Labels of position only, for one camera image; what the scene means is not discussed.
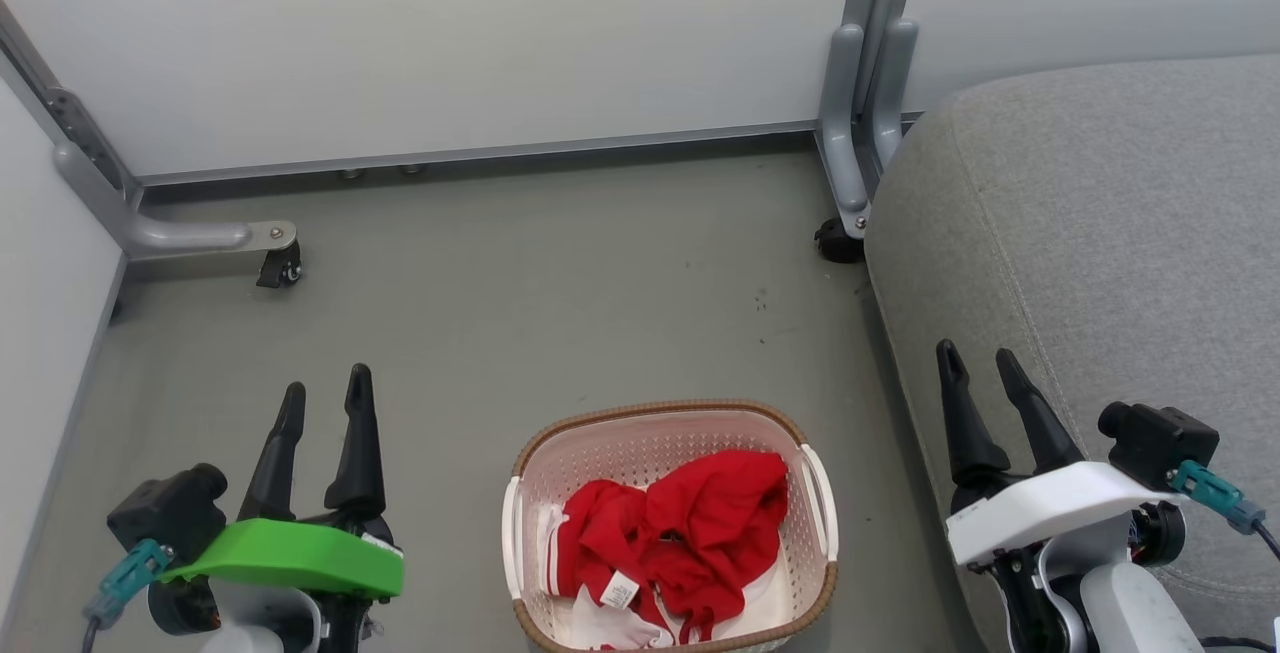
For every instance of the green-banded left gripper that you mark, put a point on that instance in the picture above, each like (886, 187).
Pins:
(290, 558)

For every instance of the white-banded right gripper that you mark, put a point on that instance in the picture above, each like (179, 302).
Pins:
(1050, 508)

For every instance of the plain red shirt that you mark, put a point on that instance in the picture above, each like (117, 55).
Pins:
(720, 513)

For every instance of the red jersey with white trim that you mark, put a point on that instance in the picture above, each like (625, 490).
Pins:
(600, 543)

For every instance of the grey fabric sofa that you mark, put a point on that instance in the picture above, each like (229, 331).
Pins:
(1100, 233)

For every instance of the black caster wheel with fork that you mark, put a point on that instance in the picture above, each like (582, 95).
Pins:
(280, 268)

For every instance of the round black caster wheel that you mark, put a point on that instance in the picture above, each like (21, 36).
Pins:
(838, 243)

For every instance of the grey partition leg curved foot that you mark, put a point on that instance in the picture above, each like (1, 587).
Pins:
(150, 233)

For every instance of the cream perforated laundry basket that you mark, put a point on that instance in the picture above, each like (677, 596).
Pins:
(680, 428)

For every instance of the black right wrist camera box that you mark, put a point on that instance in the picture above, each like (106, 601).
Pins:
(1160, 443)

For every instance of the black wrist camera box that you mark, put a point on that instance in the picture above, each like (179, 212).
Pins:
(1160, 443)
(165, 518)

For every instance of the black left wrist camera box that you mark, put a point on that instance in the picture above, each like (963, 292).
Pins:
(165, 518)

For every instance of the grey partition base rail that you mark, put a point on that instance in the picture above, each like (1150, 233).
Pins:
(480, 153)

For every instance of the grey partition post double brace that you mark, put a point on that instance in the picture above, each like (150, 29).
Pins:
(850, 83)

